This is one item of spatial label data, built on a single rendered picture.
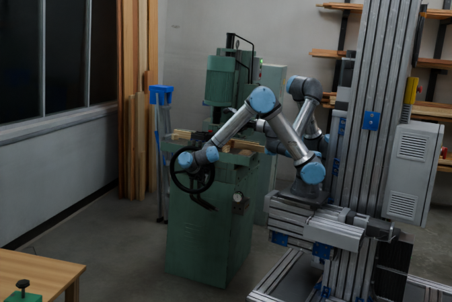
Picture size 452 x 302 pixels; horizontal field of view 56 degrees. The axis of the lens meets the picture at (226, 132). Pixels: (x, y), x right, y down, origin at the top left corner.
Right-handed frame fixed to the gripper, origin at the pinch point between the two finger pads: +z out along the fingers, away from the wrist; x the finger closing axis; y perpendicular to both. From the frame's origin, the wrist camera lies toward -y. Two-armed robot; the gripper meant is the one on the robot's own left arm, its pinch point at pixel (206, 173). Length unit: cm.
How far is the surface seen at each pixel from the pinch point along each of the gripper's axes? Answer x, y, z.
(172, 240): -29, 38, 49
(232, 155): 6.9, -17.8, 17.0
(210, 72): -15, -63, 1
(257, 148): 17.9, -28.1, 29.0
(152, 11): -147, -181, 113
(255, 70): 4, -82, 30
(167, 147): -36.6, -15.7, 18.2
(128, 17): -139, -143, 70
